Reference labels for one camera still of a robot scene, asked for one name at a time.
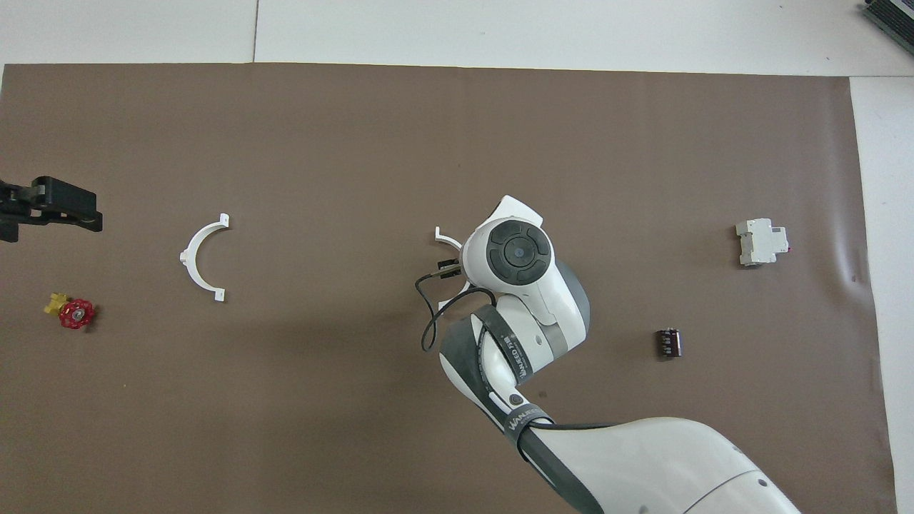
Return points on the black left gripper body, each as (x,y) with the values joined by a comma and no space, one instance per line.
(13,207)

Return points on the red handwheel brass valve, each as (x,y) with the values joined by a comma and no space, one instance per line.
(76,314)

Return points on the white circuit breaker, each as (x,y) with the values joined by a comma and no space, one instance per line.
(760,243)

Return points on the brown table mat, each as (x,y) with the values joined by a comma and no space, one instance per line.
(321,143)

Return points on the grey ribbed electronic box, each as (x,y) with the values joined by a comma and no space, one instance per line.
(892,16)

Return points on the small black ribbed cylinder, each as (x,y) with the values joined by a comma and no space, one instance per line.
(669,344)

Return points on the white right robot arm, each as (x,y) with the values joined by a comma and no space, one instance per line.
(643,464)

